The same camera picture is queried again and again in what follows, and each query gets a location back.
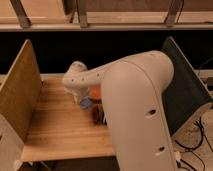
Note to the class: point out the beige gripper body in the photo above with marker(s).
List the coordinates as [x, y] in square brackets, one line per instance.
[79, 95]

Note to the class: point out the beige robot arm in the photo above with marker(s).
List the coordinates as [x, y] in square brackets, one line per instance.
[131, 95]

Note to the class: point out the orange ceramic bowl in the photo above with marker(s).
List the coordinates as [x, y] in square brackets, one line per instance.
[95, 93]

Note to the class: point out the brown wooden object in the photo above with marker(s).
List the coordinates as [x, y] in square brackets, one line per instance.
[98, 114]

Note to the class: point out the right dark side panel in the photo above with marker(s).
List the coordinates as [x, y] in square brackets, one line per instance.
[186, 99]

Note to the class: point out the wooden shelf frame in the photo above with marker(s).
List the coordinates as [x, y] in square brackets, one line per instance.
[105, 15]

